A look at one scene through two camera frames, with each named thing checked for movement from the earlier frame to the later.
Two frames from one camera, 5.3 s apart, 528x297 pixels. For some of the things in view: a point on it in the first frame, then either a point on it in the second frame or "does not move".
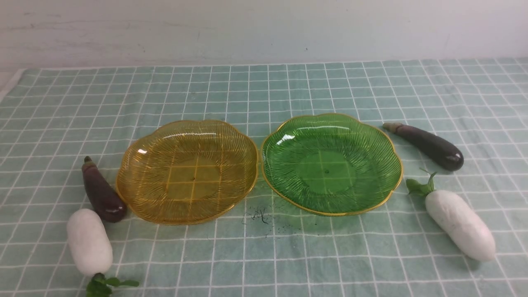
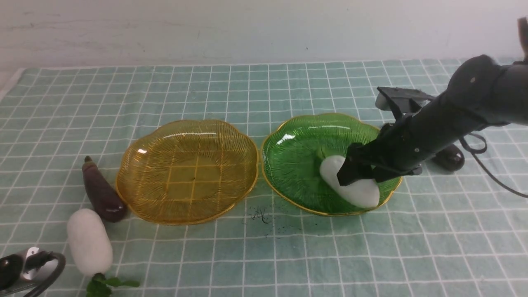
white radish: [91, 252] does not move
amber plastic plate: [186, 171] does not move
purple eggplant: [104, 199] does not move
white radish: [457, 225] -> [364, 193]
